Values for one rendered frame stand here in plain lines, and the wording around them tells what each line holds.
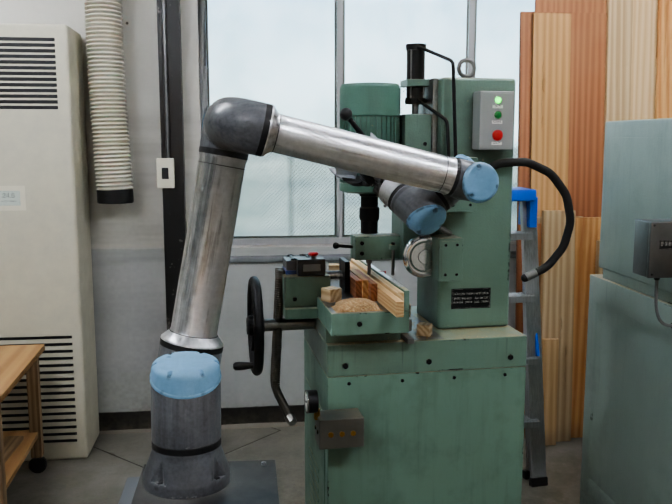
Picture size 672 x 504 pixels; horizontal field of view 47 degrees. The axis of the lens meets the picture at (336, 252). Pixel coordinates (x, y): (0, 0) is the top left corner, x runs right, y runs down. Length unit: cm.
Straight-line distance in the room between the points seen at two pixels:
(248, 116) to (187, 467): 75
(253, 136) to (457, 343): 88
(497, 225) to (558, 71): 153
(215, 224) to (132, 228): 183
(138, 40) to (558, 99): 188
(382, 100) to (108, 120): 152
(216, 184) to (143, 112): 181
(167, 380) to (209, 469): 21
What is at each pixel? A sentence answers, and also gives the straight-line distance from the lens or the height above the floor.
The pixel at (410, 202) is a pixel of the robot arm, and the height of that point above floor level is 120.
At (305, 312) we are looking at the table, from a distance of 222.
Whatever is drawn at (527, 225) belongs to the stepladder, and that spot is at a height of 102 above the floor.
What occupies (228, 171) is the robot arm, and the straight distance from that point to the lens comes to 179.
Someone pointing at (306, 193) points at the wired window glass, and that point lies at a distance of 364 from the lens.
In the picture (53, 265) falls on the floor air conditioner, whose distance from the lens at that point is 338.
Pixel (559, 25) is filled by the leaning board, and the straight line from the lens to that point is 374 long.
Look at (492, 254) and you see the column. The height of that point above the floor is 102.
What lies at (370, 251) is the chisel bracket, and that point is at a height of 102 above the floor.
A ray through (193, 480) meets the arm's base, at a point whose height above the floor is 64.
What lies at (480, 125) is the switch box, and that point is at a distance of 219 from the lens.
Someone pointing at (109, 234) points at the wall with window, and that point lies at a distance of 362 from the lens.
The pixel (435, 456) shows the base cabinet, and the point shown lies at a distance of 228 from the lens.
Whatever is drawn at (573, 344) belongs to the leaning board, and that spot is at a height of 44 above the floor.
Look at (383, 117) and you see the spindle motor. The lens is 220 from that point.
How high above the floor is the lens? 134
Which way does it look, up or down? 8 degrees down
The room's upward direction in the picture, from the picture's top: straight up
